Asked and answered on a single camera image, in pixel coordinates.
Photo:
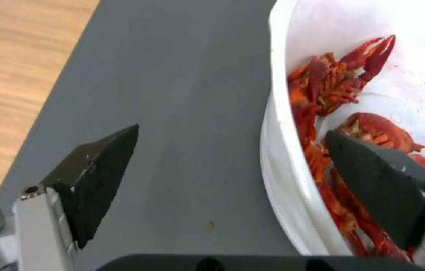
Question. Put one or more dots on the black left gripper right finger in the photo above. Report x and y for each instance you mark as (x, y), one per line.
(370, 192)

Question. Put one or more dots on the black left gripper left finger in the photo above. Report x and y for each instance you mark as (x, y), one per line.
(95, 180)

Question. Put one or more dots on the long red crayfish shell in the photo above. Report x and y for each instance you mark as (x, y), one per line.
(340, 209)

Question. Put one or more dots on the white round plastic bowl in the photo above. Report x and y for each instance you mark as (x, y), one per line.
(348, 70)

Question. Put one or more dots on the red crayfish with raised claw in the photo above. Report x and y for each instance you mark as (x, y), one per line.
(332, 76)

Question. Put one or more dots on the red crayfish head shell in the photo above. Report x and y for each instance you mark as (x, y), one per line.
(380, 130)

